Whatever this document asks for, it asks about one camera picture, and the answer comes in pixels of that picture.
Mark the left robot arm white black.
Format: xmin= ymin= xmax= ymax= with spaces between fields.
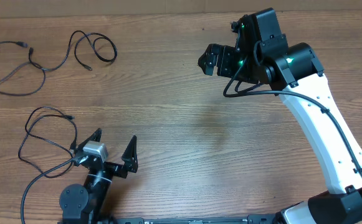
xmin=59 ymin=128 xmax=138 ymax=224

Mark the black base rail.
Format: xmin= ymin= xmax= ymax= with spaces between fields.
xmin=57 ymin=213 xmax=334 ymax=224

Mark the black usb cable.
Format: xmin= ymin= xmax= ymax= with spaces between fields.
xmin=27 ymin=30 xmax=118 ymax=72
xmin=17 ymin=106 xmax=79 ymax=179

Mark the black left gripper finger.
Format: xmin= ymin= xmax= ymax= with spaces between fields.
xmin=121 ymin=135 xmax=138 ymax=173
xmin=74 ymin=128 xmax=102 ymax=152

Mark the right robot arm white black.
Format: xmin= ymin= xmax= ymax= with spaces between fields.
xmin=198 ymin=8 xmax=362 ymax=223

